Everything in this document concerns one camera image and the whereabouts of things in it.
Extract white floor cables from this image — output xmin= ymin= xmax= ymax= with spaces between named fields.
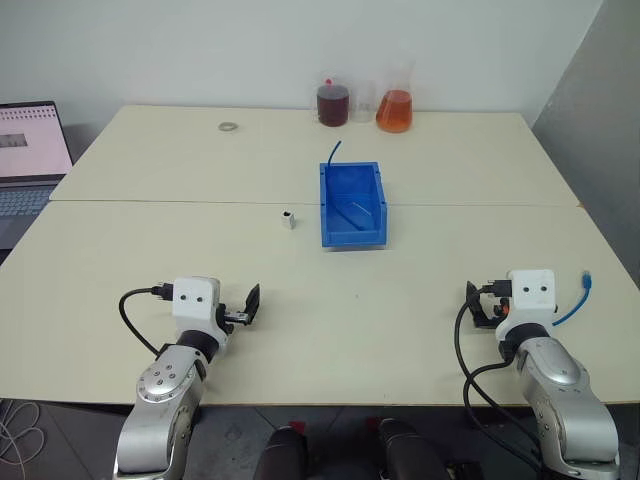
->
xmin=0 ymin=396 xmax=47 ymax=472

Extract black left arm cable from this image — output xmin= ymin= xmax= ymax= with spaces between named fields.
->
xmin=118 ymin=283 xmax=174 ymax=359

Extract blue cable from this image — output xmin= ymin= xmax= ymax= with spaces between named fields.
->
xmin=551 ymin=269 xmax=596 ymax=330

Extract beaker with dark red liquid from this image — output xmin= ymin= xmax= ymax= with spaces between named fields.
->
xmin=315 ymin=76 xmax=352 ymax=129

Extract dark rounded shape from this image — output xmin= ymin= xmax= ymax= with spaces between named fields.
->
xmin=253 ymin=420 xmax=310 ymax=480

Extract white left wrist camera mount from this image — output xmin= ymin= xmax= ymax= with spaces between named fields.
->
xmin=171 ymin=275 xmax=222 ymax=334

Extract flask with orange liquid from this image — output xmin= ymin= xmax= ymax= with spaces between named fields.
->
xmin=375 ymin=44 xmax=418 ymax=134

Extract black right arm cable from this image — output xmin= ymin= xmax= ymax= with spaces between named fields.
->
xmin=454 ymin=278 xmax=547 ymax=472

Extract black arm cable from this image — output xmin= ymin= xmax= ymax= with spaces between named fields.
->
xmin=118 ymin=283 xmax=174 ymax=359
xmin=454 ymin=278 xmax=547 ymax=472

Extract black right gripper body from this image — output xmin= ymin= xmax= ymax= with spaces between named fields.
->
xmin=490 ymin=293 xmax=512 ymax=325

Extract blue plastic storage bin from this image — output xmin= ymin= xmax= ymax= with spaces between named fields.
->
xmin=317 ymin=160 xmax=389 ymax=252

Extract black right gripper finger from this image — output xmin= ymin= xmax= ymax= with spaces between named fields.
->
xmin=465 ymin=280 xmax=497 ymax=331

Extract open grey laptop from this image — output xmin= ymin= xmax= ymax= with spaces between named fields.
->
xmin=0 ymin=100 xmax=76 ymax=252

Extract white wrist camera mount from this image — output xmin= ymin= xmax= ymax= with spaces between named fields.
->
xmin=171 ymin=275 xmax=222 ymax=334
xmin=494 ymin=268 xmax=559 ymax=342

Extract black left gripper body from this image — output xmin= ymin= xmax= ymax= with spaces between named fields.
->
xmin=215 ymin=302 xmax=251 ymax=347

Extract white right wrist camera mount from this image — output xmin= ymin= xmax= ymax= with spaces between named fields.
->
xmin=494 ymin=268 xmax=559 ymax=342

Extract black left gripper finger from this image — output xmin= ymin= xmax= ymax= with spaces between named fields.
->
xmin=242 ymin=282 xmax=263 ymax=327

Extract empty clear glass beaker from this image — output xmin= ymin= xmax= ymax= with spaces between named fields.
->
xmin=351 ymin=79 xmax=378 ymax=124

